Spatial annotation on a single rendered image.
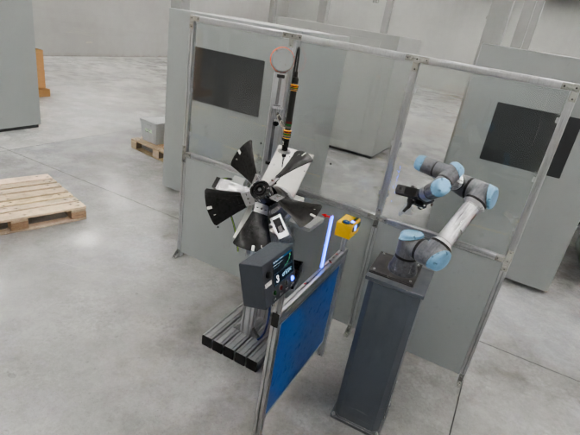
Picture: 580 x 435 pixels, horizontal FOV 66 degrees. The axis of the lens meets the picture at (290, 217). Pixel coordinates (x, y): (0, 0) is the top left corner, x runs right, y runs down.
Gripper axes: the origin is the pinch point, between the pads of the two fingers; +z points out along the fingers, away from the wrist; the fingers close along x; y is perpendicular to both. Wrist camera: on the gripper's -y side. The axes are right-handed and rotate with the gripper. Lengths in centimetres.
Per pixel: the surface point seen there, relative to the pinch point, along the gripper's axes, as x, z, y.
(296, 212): -18, 35, -42
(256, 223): -30, 47, -59
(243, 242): -43, 45, -62
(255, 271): -64, -28, -58
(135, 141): 102, 471, -243
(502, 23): 353, 218, 134
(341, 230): -12, 51, -10
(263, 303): -74, -24, -50
